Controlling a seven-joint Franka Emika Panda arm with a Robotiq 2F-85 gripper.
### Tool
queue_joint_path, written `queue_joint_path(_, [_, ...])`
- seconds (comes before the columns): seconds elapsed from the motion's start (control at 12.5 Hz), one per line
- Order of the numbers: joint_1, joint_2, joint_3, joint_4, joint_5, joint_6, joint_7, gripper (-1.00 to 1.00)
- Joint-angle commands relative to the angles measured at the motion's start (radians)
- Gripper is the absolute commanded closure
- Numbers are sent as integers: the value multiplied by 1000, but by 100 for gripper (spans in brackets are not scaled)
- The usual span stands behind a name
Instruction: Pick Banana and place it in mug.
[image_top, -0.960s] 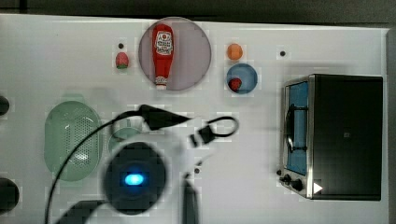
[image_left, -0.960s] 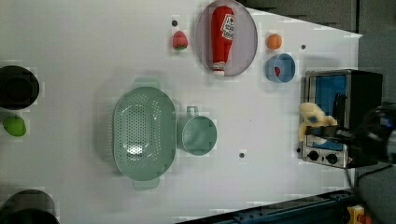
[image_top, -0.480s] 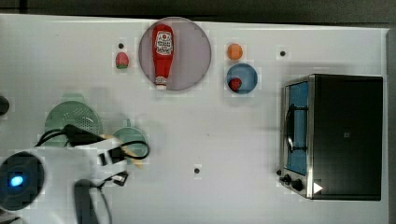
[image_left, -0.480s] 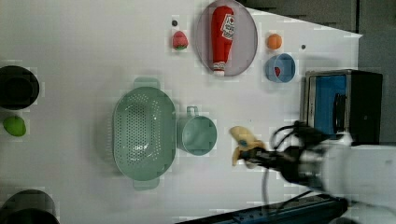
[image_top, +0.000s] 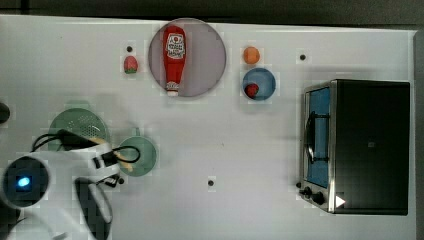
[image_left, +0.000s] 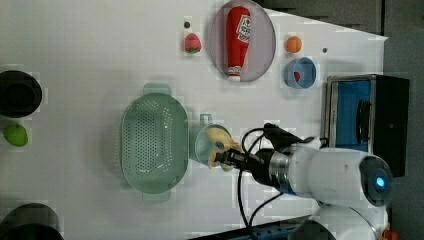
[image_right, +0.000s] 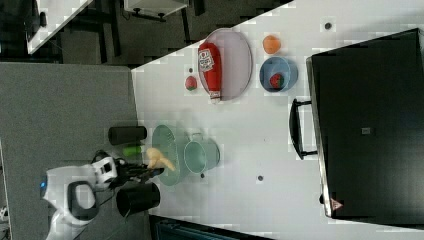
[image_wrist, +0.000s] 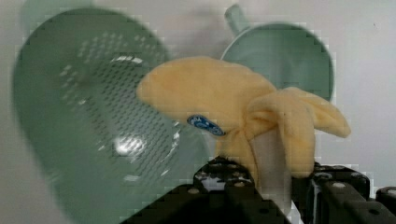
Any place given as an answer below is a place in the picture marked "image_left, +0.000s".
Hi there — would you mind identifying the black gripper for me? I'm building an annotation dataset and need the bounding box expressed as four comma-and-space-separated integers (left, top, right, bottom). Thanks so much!
214, 149, 274, 186

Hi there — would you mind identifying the peeled plush banana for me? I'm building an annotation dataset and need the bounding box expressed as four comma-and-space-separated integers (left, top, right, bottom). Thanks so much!
206, 127, 244, 168

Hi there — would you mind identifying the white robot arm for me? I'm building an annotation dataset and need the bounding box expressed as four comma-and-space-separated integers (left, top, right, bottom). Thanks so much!
213, 137, 393, 240

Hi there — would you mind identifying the green mug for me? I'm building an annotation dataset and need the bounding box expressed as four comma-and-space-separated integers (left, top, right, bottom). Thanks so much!
190, 113, 231, 166

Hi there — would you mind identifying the green oval colander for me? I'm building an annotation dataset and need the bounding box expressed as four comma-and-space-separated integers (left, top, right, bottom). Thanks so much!
120, 82, 189, 204

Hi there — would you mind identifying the blue cup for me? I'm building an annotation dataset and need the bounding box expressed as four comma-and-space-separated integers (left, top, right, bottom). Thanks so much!
283, 57, 317, 89

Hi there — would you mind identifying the grey oval plate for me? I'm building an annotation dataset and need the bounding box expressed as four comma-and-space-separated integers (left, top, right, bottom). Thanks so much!
208, 0, 276, 82

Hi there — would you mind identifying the red plush strawberry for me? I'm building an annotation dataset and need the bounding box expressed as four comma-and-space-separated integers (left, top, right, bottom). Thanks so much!
184, 33, 202, 54

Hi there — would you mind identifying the orange toy fruit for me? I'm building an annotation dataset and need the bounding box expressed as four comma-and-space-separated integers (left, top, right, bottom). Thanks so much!
286, 36, 303, 53

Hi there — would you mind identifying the red ketchup bottle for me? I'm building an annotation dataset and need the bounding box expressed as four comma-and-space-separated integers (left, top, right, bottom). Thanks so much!
226, 6, 251, 82

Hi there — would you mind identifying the silver toaster oven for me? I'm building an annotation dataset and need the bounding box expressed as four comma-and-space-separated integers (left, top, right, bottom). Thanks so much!
323, 74, 410, 177

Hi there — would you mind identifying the yellow red emergency button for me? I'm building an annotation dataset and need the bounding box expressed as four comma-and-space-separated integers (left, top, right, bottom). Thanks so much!
379, 224, 399, 240

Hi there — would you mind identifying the black round base lower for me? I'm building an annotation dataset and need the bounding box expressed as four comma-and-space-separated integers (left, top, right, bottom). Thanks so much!
1, 203, 64, 240

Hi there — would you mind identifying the black round base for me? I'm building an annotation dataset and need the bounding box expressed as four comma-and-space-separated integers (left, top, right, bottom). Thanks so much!
1, 203, 64, 240
0, 70, 42, 118

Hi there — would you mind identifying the green toy pear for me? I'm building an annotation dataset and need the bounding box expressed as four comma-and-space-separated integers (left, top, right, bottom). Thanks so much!
3, 125, 28, 147

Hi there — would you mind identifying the black round base upper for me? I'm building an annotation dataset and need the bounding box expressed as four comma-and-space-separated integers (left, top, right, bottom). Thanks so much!
0, 70, 42, 118

